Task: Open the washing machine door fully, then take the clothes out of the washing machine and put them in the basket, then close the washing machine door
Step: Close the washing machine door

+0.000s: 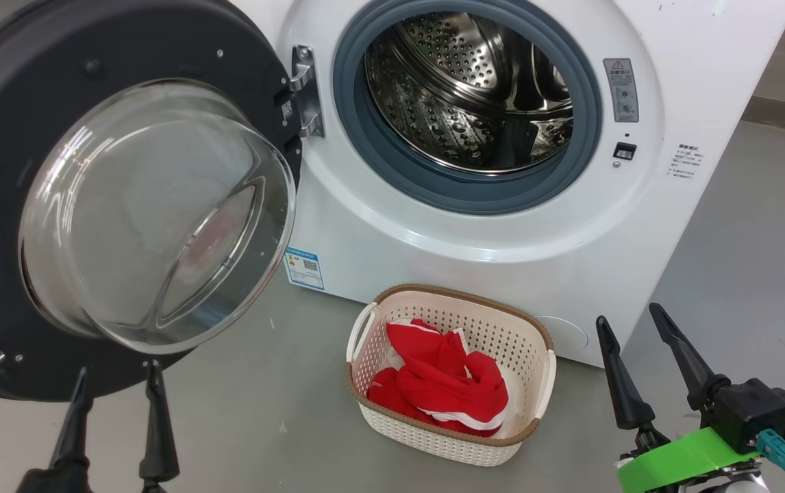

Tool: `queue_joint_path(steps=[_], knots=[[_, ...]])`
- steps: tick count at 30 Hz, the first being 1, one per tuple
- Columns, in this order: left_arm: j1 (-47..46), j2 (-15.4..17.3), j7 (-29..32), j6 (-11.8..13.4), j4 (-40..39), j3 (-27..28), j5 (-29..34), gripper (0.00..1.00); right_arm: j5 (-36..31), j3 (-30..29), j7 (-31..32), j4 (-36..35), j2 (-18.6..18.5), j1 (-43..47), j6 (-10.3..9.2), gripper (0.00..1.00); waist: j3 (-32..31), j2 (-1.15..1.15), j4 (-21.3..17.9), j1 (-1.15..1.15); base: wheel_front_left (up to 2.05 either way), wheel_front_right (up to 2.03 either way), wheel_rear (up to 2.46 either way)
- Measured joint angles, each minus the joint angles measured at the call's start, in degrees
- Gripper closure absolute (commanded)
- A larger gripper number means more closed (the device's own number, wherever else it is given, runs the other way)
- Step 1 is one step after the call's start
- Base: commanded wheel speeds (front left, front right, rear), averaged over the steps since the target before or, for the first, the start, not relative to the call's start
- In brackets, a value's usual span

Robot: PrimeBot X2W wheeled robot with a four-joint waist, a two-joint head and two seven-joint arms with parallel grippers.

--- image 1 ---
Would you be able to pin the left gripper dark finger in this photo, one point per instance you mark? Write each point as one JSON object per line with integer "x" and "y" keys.
{"x": 158, "y": 438}
{"x": 76, "y": 438}

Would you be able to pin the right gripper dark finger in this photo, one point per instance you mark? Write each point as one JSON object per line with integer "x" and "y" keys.
{"x": 690, "y": 370}
{"x": 625, "y": 390}

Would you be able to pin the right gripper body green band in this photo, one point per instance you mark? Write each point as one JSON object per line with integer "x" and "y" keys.
{"x": 680, "y": 459}

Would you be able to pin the red garment with white trim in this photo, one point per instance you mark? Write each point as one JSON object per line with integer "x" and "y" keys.
{"x": 440, "y": 383}

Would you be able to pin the black round washing machine door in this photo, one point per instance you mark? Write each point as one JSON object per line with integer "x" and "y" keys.
{"x": 22, "y": 103}

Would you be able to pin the cream perforated laundry basket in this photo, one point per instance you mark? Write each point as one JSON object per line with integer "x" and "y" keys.
{"x": 433, "y": 448}

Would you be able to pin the white washing machine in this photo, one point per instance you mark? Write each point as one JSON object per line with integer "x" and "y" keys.
{"x": 433, "y": 260}

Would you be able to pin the steel washing machine drum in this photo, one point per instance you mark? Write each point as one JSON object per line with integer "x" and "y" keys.
{"x": 447, "y": 89}

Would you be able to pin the metal door hinge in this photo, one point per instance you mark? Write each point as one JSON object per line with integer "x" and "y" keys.
{"x": 307, "y": 89}

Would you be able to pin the grey rubber door gasket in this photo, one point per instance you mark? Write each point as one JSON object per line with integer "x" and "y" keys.
{"x": 350, "y": 103}

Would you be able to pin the round white filter cover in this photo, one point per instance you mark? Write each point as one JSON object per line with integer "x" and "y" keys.
{"x": 564, "y": 337}

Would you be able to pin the blue energy label sticker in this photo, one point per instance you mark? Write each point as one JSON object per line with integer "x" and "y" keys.
{"x": 304, "y": 268}

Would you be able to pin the grey warning sticker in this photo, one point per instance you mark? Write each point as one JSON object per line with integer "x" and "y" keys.
{"x": 620, "y": 89}

